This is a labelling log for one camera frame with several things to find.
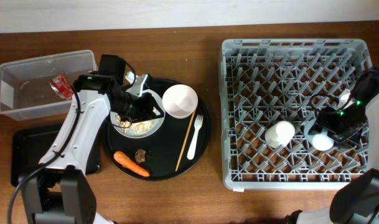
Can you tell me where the light blue cup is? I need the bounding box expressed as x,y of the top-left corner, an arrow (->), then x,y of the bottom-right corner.
304,119 -> 334,151

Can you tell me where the wooden chopstick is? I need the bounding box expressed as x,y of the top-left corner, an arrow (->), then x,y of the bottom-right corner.
175,109 -> 196,172

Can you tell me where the white paper cup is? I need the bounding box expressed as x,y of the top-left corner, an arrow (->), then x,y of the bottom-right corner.
265,121 -> 295,148

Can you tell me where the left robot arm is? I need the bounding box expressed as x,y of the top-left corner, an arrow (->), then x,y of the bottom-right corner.
7,74 -> 164,223

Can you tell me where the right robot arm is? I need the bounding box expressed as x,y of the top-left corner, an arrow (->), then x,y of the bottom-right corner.
284,68 -> 379,223

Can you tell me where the grey dishwasher rack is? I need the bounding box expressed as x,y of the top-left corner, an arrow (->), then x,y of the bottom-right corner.
218,39 -> 372,191

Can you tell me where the grey plate with food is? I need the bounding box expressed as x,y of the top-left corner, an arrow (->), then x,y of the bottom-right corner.
110,89 -> 166,139

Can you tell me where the round black tray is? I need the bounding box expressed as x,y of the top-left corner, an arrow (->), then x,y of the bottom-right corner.
101,97 -> 211,181

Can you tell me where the brown food scrap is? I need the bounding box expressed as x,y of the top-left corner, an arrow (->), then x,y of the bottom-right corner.
134,149 -> 146,164

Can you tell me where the orange carrot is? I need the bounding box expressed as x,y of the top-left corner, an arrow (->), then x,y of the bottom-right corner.
113,151 -> 150,177

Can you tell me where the white plastic fork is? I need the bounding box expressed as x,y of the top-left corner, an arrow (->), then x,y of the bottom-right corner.
187,115 -> 204,160

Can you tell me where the red crumpled wrapper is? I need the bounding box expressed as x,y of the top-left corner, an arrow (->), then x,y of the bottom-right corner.
50,73 -> 73,100

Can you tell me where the clear plastic bin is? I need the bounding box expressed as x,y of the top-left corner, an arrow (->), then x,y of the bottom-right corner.
0,50 -> 98,121

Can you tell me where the black rectangular tray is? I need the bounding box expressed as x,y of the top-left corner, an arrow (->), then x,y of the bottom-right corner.
10,123 -> 102,188

